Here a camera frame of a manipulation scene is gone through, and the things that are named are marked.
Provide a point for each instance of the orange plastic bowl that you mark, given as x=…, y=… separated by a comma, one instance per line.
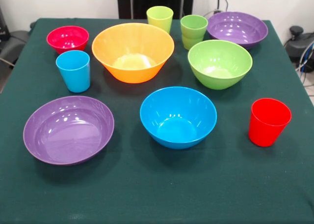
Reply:
x=132, y=74

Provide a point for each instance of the green plastic bowl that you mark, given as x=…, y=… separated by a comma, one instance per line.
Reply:
x=218, y=59

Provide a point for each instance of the green plastic cup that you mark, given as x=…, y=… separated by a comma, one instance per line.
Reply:
x=193, y=35

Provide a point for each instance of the yellow-green plastic cup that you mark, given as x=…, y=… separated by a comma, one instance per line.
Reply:
x=159, y=20

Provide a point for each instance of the blue plastic bowl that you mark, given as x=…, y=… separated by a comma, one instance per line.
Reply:
x=176, y=126

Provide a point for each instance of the dark green tablecloth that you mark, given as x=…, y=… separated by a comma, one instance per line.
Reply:
x=157, y=184

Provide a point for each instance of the blue plastic cup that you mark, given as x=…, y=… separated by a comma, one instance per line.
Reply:
x=73, y=77

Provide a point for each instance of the red plastic cup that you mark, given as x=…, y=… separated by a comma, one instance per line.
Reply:
x=267, y=131

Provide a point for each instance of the magenta plastic bowl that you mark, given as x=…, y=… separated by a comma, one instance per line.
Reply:
x=67, y=37

